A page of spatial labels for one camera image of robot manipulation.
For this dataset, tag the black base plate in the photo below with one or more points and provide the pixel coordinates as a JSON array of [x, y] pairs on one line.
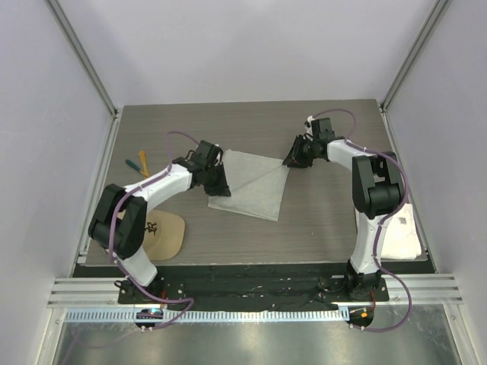
[[258, 288]]

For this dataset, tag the green handled gold utensil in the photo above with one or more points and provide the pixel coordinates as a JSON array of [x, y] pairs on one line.
[[134, 166]]

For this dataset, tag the white folded towel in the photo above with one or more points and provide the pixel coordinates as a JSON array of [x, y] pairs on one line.
[[401, 241]]

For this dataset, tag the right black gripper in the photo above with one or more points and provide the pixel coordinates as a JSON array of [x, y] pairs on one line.
[[294, 159]]

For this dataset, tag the grey cloth napkin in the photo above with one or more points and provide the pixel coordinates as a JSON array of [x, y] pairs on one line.
[[256, 183]]

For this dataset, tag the right aluminium frame post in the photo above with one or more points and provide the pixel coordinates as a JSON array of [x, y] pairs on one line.
[[420, 42]]

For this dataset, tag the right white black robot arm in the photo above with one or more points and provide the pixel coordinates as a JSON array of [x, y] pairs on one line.
[[378, 193]]

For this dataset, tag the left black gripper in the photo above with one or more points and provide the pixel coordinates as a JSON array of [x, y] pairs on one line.
[[221, 189]]

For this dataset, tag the left aluminium frame post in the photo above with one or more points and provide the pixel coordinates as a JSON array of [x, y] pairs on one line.
[[78, 49]]

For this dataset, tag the aluminium frame post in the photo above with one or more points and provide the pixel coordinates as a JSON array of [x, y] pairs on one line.
[[420, 42], [78, 49]]

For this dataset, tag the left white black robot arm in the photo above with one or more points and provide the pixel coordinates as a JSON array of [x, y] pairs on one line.
[[118, 223]]

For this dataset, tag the beige cap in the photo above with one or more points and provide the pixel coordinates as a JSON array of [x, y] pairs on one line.
[[163, 236]]

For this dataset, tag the white slotted cable duct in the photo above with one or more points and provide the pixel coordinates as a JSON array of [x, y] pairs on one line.
[[147, 315]]

